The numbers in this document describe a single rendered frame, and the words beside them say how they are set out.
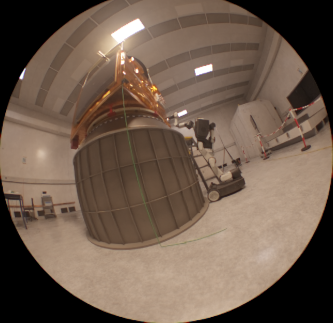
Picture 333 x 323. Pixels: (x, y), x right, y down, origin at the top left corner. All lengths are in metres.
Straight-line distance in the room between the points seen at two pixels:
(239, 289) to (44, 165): 6.44
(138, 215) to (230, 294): 0.91
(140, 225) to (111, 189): 0.44
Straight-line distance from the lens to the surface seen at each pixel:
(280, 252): 0.69
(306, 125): 4.17
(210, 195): 1.69
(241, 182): 1.81
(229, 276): 0.63
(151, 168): 1.04
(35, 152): 6.41
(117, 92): 1.53
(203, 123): 1.87
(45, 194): 5.46
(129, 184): 1.00
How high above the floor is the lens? 0.54
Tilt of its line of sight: 13 degrees up
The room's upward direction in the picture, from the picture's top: 17 degrees counter-clockwise
